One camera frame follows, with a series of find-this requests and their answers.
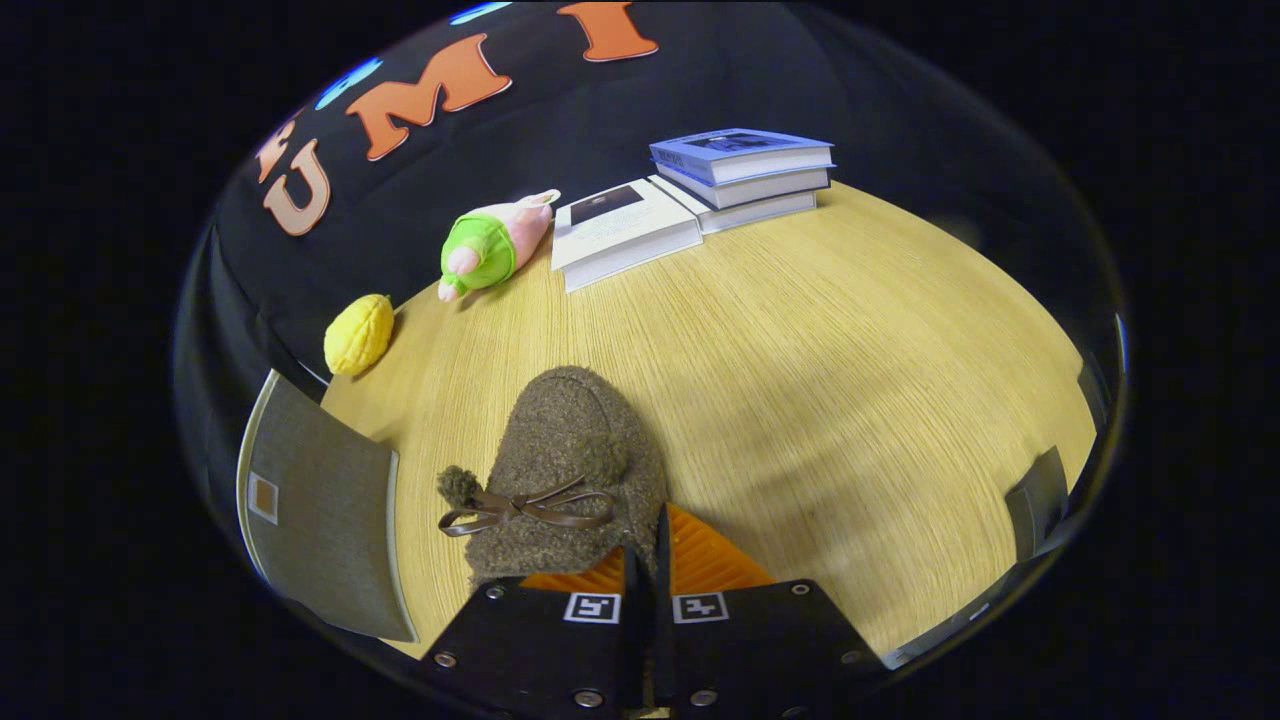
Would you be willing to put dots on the yellow plush toy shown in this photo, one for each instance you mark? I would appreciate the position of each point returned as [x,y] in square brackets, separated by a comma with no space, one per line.
[358,335]

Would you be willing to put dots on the brown fuzzy shoe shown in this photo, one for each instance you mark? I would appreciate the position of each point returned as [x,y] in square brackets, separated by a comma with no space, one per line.
[570,430]

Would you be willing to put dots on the grey fabric storage box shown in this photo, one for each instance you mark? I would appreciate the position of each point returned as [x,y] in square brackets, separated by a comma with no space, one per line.
[325,510]

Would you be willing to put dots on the white book with blue spine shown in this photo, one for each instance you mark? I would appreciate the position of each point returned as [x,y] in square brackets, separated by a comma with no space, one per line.
[775,188]

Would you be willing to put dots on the dark grey panel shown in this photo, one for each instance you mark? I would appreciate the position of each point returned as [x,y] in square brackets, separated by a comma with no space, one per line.
[1038,505]

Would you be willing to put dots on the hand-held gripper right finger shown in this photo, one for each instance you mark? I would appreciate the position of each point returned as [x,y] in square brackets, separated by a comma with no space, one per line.
[665,600]

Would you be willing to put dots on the thin white book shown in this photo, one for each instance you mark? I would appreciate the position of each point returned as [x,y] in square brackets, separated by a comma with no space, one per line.
[765,212]

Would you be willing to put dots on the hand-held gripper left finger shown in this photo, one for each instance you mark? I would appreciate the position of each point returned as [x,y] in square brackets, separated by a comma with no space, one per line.
[633,610]

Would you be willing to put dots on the green and pink plush toy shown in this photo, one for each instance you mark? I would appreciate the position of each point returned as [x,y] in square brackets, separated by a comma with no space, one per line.
[485,250]

